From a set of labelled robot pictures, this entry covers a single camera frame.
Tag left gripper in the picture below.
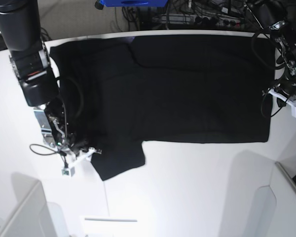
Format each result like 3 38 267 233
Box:
262 79 296 108

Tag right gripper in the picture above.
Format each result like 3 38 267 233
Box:
46 134 102 165

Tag black T-shirt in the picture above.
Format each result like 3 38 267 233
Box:
50 35 275 180

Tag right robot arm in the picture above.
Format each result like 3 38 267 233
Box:
0 0 102 168

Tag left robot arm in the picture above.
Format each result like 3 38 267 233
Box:
245 0 296 117

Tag white power strip with plugs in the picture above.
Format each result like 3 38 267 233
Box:
150 13 245 28

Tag blue box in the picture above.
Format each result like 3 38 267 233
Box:
99 0 168 7

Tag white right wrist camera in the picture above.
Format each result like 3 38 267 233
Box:
62 167 75 177

